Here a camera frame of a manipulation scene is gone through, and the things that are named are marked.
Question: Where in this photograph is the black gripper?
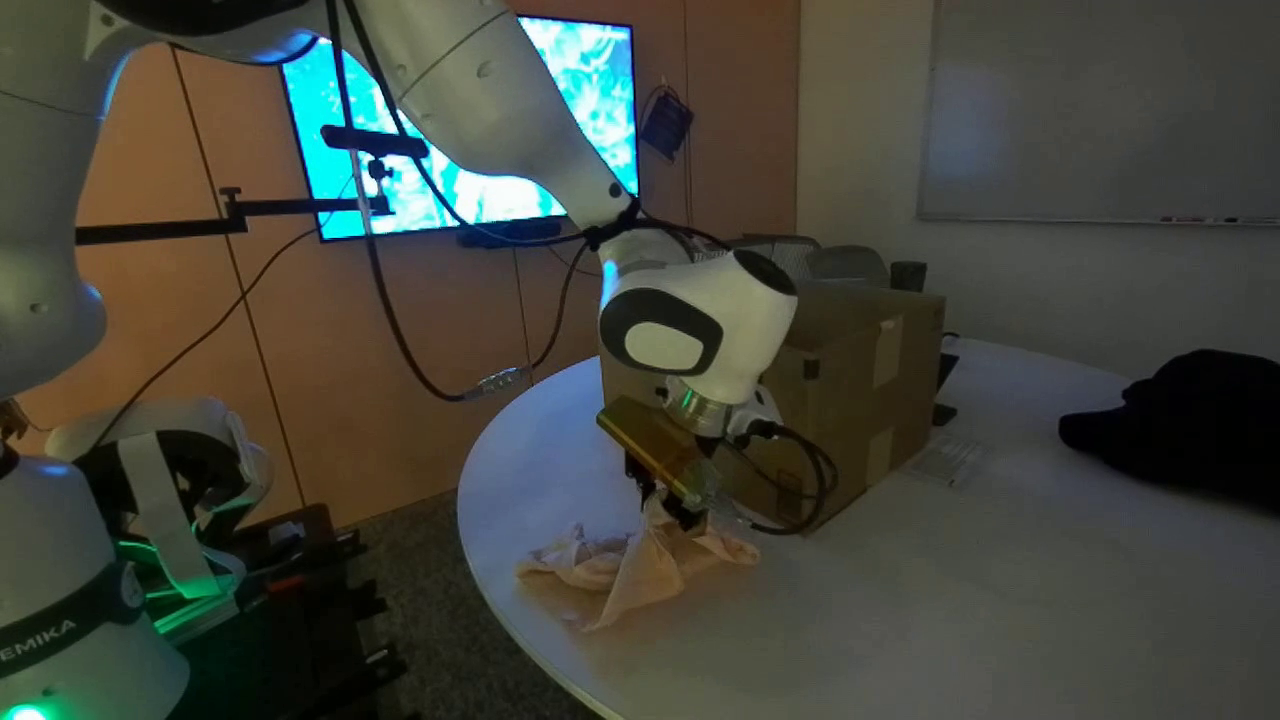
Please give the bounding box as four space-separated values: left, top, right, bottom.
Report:
621 421 760 535

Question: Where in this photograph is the peach cloth towel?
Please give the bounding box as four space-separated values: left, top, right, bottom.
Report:
517 492 768 637

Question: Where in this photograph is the brown cardboard box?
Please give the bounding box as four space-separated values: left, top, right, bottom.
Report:
597 270 953 540

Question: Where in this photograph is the grey office chair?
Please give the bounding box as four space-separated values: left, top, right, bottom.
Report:
806 239 894 292
731 230 829 286

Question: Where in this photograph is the black bar under tv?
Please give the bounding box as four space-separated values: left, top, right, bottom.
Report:
456 215 571 253

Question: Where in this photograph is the black equipment cart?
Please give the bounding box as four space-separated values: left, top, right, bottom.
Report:
174 498 411 720

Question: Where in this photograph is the black boom rod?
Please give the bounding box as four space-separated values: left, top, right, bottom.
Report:
71 182 395 255

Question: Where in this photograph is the gold wrist camera block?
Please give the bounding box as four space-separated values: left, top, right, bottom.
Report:
593 395 720 509

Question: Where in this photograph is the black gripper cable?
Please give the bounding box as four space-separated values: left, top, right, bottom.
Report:
724 417 845 540

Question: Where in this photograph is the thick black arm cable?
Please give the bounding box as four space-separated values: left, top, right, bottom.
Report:
323 0 597 405

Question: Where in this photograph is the dark pouch on wall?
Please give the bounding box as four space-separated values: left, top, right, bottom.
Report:
639 79 702 158

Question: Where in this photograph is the wall mounted tv screen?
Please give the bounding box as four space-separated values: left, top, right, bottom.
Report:
277 12 647 248

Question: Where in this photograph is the black bar camera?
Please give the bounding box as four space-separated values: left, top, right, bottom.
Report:
315 119 433 182

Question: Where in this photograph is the thin black cable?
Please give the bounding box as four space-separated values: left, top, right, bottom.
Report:
75 230 321 443

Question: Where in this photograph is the white wall whiteboard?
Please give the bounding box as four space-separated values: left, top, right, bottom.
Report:
918 0 1280 230

